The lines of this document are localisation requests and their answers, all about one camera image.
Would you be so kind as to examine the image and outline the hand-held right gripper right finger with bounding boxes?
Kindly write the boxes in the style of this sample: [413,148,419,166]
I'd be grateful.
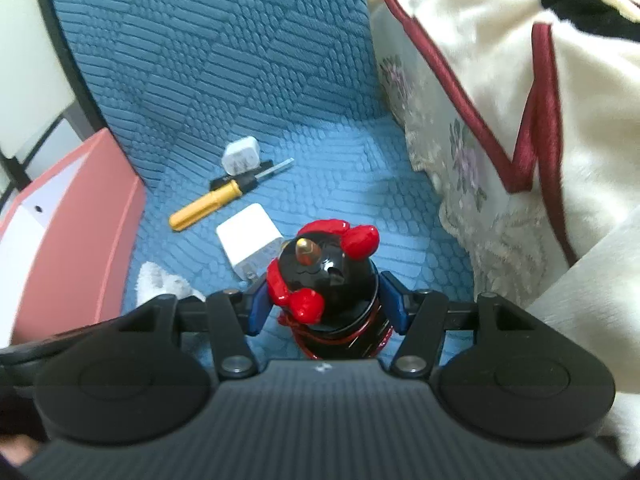
[380,270,534,380]

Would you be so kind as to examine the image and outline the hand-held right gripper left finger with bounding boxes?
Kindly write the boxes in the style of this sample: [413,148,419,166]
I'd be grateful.
[117,275,274,381]

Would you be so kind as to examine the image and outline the black and red figurine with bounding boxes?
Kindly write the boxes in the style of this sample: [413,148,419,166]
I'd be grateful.
[266,218,397,361]

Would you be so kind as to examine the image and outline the large white charger plug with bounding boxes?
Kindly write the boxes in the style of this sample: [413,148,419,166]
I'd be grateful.
[216,203,285,281]

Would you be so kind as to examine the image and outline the white plush toy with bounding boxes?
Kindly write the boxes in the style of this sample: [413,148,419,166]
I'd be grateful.
[136,261,206,311]

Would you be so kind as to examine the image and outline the yellow handled screwdriver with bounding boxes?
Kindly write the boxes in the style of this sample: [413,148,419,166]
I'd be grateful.
[169,157,294,232]

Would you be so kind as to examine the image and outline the black strip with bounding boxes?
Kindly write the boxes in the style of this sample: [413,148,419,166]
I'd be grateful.
[210,160,274,192]

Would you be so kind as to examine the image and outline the small white charger plug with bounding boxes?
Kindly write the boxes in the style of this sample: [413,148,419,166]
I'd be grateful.
[221,137,262,178]

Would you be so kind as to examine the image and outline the pink cardboard box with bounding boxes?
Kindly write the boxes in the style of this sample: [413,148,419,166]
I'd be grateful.
[0,127,147,347]

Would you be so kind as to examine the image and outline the floral lace cloth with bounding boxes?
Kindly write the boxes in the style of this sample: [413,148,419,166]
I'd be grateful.
[372,10,571,311]

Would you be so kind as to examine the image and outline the blue textured chair cover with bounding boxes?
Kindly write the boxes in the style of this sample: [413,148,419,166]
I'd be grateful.
[40,0,476,361]

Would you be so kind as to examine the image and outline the cream blanket with red trim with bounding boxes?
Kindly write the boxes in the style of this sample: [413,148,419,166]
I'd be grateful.
[360,0,640,463]

